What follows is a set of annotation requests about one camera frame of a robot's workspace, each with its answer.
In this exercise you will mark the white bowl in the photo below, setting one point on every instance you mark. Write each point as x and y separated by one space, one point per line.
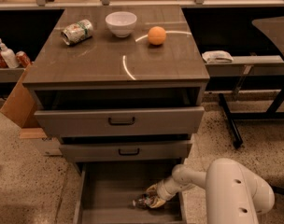
121 23

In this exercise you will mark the grey drawer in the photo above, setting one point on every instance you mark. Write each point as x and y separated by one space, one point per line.
108 188
120 122
136 151

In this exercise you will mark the white pump bottle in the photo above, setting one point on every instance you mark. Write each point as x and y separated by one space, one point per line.
8 55

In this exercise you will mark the dark side table top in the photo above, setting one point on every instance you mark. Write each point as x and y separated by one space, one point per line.
273 29

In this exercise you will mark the middle grey drawer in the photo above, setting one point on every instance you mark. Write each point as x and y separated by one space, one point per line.
136 151

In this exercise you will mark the crushed green soda can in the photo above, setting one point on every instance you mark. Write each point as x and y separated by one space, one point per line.
77 32

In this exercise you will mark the top grey drawer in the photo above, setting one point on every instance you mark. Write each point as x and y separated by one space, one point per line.
120 122

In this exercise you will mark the white box on floor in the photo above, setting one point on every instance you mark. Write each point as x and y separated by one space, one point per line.
47 146

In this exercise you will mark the folded white cloth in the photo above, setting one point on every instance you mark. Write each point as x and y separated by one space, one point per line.
217 56

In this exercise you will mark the orange fruit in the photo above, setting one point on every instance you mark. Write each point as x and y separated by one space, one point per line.
156 35

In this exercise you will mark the grey drawer cabinet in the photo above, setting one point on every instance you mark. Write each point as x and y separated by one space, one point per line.
104 72

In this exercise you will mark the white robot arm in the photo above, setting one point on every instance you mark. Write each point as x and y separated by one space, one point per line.
234 194

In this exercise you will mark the black chair base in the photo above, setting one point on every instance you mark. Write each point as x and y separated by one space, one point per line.
278 190

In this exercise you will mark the bottom grey drawer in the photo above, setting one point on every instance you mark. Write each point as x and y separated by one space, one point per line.
108 188

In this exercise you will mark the black table leg frame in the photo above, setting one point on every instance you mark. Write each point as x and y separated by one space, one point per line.
270 113

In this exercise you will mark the clear plastic water bottle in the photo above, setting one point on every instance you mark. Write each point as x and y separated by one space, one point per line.
143 201

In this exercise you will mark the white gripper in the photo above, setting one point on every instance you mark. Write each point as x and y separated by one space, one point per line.
163 189

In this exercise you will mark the brown cardboard box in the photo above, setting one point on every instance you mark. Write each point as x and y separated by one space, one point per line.
20 106

